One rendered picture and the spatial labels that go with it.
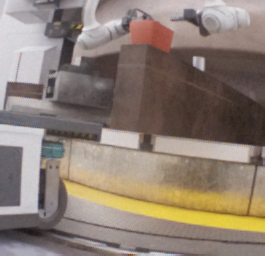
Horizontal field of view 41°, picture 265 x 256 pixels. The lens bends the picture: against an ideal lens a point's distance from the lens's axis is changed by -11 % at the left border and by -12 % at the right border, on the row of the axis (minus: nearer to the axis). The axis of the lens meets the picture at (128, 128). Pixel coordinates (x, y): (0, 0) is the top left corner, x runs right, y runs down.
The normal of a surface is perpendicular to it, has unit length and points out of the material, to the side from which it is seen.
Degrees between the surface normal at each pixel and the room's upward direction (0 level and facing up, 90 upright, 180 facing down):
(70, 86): 90
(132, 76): 90
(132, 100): 90
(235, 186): 90
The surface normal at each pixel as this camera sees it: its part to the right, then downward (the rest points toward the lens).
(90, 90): 0.52, 0.05
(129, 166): -0.60, -0.08
